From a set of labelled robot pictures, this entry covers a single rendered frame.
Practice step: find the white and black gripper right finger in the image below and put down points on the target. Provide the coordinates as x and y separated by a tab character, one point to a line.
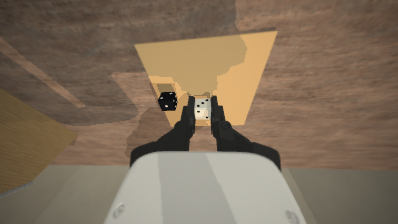
229	140

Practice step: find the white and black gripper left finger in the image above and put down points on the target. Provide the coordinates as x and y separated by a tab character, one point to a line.
178	139

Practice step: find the tan flat mat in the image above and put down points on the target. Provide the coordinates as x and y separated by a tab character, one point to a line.
229	67

